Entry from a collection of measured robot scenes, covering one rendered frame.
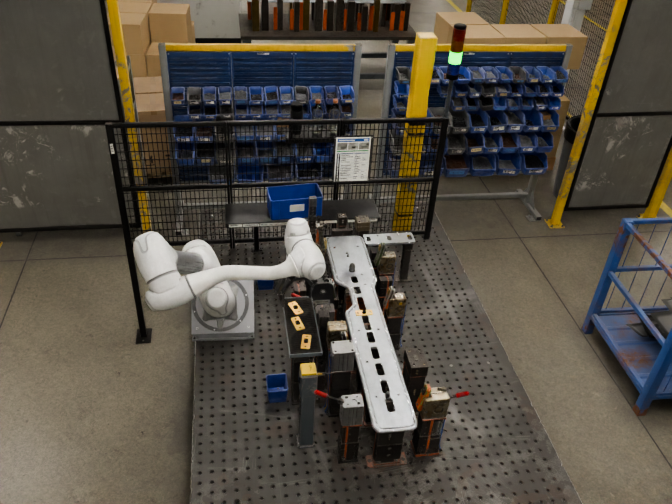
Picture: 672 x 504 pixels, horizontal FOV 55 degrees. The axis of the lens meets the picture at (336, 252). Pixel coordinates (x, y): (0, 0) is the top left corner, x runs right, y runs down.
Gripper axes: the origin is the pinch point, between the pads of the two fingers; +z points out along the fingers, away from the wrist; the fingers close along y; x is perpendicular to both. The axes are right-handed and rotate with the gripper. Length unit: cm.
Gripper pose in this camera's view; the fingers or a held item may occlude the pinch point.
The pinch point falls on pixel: (295, 298)
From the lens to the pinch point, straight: 289.4
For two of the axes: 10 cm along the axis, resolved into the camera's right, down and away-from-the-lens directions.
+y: 8.7, -2.5, 4.2
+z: -0.5, 8.1, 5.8
